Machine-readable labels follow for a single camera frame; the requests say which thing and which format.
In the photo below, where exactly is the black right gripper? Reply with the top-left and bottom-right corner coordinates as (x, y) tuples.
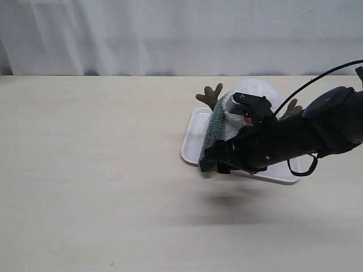
(199, 118), (309, 175)

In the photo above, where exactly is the green fuzzy scarf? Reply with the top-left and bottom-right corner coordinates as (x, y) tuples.
(198, 92), (238, 175)

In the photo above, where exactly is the white plush snowman toy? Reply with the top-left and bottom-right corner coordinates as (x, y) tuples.
(195, 78), (303, 142)

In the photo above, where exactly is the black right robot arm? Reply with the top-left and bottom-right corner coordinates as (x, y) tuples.
(196, 78), (362, 174)

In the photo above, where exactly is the white plastic tray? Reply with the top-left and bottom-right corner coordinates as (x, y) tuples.
(180, 108), (300, 185)

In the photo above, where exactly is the white backdrop curtain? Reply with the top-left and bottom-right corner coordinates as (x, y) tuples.
(1, 1), (362, 76)

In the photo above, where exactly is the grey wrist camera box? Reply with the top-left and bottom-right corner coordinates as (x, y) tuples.
(225, 93), (247, 116)

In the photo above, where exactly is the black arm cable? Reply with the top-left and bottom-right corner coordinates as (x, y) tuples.
(273, 59), (363, 176)

